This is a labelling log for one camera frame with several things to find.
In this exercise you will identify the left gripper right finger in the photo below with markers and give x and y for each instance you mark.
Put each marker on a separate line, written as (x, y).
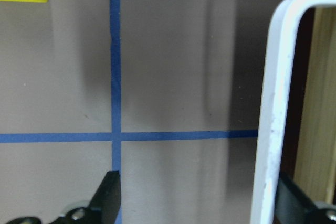
(292, 205)

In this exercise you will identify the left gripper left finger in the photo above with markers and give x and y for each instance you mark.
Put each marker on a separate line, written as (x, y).
(102, 208)

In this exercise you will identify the light wood drawer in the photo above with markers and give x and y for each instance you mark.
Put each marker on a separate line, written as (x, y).
(315, 162)

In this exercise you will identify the white drawer handle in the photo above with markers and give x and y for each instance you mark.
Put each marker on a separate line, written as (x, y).
(280, 51)

